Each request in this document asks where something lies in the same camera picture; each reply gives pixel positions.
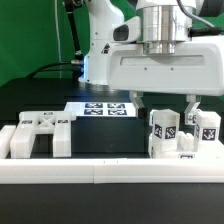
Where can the white chair seat block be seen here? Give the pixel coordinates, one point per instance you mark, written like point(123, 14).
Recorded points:
point(185, 149)

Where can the white marker sheet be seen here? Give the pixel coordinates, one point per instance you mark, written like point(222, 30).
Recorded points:
point(101, 109)

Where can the white tagged cube far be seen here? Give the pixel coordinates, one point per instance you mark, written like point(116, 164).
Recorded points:
point(190, 118)

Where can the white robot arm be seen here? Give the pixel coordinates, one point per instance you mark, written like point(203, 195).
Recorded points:
point(167, 47)

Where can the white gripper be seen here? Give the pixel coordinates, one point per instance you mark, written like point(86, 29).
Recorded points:
point(196, 68)

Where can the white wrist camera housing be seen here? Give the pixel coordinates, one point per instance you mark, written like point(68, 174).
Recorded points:
point(128, 32)

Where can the white chair back frame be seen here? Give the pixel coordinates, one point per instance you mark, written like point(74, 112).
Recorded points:
point(33, 123)

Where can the white U-shaped border fence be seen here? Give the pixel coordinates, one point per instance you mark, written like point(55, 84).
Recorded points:
point(102, 171)

